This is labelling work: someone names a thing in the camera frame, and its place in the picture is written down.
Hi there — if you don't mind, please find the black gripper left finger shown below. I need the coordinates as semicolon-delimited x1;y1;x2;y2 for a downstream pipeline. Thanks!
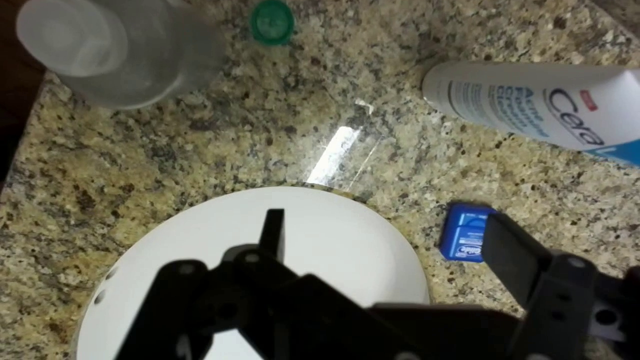
119;207;416;360

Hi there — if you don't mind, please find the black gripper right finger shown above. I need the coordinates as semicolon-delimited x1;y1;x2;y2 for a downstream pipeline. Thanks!
481;210;640;360

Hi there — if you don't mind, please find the blue dental floss box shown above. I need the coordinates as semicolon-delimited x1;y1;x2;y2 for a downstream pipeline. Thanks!
439;203;497;264

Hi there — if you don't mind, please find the white oval sink basin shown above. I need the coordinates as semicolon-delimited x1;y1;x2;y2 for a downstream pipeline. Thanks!
76;186;433;360

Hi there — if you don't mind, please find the white CeraVe lotion bottle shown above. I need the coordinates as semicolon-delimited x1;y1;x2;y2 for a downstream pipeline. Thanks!
421;61;640;168

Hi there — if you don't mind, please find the green round cap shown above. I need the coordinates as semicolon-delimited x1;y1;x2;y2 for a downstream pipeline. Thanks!
248;0;298;48

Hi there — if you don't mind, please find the clear bottle white cap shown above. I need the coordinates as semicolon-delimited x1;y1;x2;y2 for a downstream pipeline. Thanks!
16;0;226;113

